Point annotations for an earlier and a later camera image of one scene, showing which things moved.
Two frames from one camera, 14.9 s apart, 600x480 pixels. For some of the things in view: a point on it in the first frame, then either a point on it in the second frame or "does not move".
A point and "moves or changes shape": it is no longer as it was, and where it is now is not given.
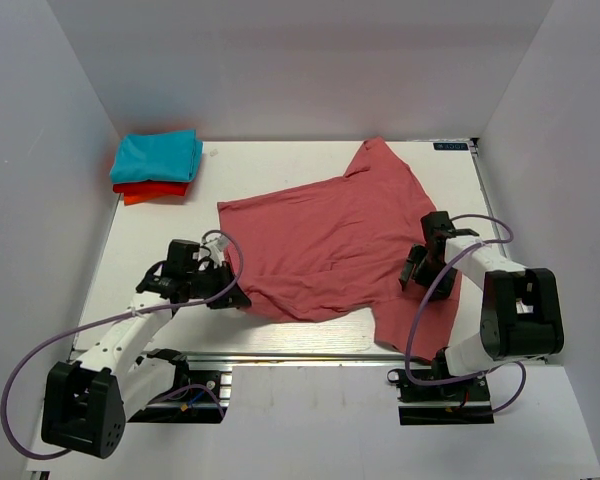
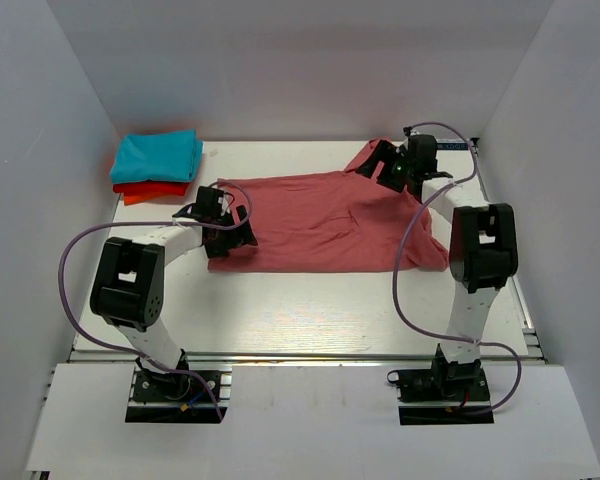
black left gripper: (233, 298) to (241, 236)
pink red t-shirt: (336, 250) moves or changes shape
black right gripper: (416, 256) to (383, 152)
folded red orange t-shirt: (138, 192) does not move
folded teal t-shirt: (167, 156) does not move
